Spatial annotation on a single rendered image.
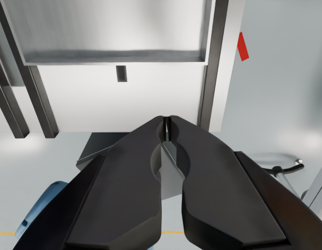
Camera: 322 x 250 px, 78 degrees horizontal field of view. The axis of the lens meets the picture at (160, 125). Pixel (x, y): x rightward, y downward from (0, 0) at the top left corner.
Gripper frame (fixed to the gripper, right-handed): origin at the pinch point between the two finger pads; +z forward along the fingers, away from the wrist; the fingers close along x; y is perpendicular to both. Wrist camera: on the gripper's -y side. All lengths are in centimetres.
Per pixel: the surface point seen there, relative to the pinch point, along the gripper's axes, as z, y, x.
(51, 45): 21.3, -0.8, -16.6
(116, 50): 21.3, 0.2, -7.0
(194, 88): 21.5, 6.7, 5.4
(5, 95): 19.7, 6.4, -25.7
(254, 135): 110, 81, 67
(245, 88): 110, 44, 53
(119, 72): 21.5, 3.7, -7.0
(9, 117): 19.6, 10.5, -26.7
